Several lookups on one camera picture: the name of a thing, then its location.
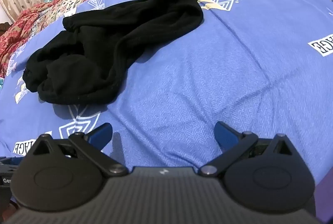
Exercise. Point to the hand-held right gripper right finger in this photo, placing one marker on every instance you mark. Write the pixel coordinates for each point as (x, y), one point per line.
(225, 135)

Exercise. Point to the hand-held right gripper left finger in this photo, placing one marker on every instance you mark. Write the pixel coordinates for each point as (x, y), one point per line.
(100, 134)

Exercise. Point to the black pants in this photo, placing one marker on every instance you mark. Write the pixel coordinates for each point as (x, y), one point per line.
(109, 41)

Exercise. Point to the blue printed bedsheet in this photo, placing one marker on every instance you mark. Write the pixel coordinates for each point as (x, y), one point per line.
(208, 70)

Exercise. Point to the red patchwork quilt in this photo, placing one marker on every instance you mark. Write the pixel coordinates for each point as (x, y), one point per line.
(49, 8)

